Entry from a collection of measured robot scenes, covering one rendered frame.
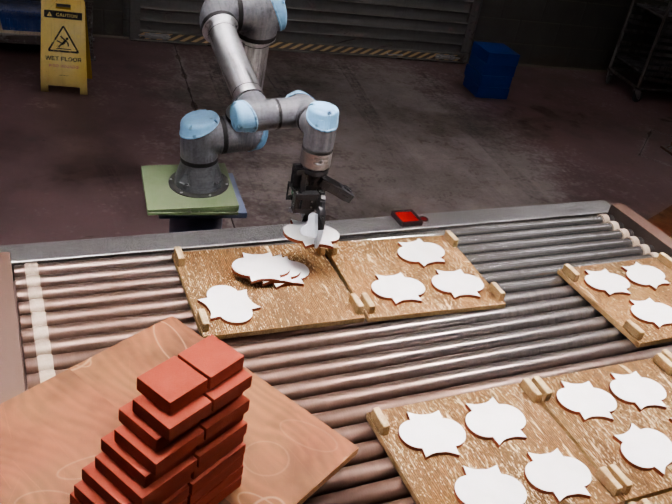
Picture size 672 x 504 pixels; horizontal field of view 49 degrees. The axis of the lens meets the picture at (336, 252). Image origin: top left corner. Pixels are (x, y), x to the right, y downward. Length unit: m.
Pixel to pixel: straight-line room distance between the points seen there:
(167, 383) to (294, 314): 0.81
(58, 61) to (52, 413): 4.14
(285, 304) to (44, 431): 0.71
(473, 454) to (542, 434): 0.18
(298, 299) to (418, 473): 0.58
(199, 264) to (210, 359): 0.88
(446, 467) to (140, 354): 0.64
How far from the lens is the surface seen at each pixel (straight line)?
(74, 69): 5.35
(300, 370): 1.68
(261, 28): 2.09
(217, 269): 1.93
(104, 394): 1.42
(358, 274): 1.99
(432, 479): 1.50
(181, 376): 1.05
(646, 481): 1.71
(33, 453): 1.34
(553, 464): 1.62
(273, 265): 1.91
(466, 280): 2.07
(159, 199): 2.31
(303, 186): 1.81
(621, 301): 2.25
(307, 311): 1.82
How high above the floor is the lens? 2.03
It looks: 32 degrees down
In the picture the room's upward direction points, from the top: 11 degrees clockwise
